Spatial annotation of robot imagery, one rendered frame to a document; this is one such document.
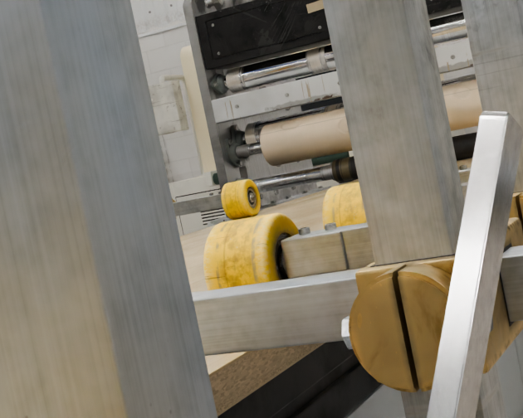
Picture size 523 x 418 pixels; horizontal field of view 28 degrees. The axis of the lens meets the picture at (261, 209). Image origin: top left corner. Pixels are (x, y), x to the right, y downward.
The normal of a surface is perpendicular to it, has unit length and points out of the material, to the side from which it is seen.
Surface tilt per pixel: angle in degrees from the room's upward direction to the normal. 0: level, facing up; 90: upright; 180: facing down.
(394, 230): 90
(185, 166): 90
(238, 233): 42
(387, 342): 90
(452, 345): 68
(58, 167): 90
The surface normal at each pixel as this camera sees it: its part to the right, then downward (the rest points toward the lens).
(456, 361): -0.46, -0.24
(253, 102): -0.42, 0.14
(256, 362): 0.89, -0.16
